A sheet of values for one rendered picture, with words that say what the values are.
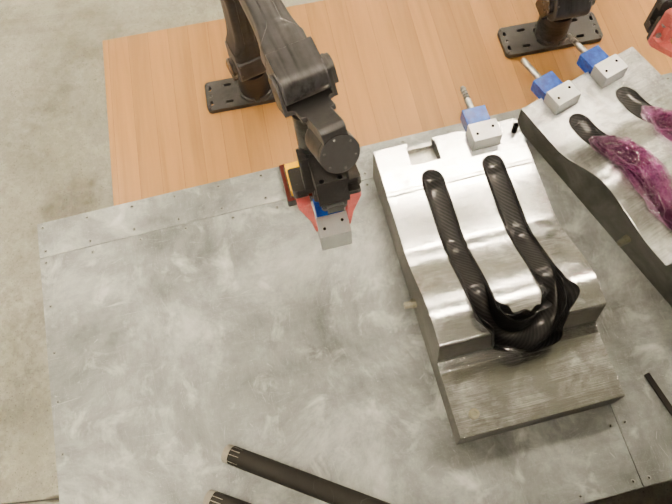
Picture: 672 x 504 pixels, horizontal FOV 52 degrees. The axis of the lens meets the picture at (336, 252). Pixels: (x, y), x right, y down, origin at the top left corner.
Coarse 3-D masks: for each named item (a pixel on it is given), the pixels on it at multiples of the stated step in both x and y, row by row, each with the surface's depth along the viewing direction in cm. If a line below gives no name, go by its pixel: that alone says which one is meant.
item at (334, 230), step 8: (320, 208) 111; (320, 216) 110; (328, 216) 109; (336, 216) 109; (344, 216) 109; (320, 224) 108; (328, 224) 108; (336, 224) 108; (344, 224) 108; (320, 232) 108; (328, 232) 108; (336, 232) 108; (344, 232) 108; (320, 240) 109; (328, 240) 109; (336, 240) 110; (344, 240) 111; (328, 248) 112
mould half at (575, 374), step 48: (384, 192) 119; (480, 192) 117; (528, 192) 117; (432, 240) 114; (480, 240) 114; (432, 288) 107; (528, 288) 105; (432, 336) 106; (480, 336) 103; (576, 336) 109; (480, 384) 107; (528, 384) 107; (576, 384) 106; (480, 432) 104
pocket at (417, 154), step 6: (426, 144) 123; (432, 144) 122; (408, 150) 122; (414, 150) 123; (420, 150) 123; (426, 150) 124; (432, 150) 124; (438, 150) 120; (414, 156) 123; (420, 156) 123; (426, 156) 123; (432, 156) 123; (438, 156) 121; (414, 162) 123; (420, 162) 123
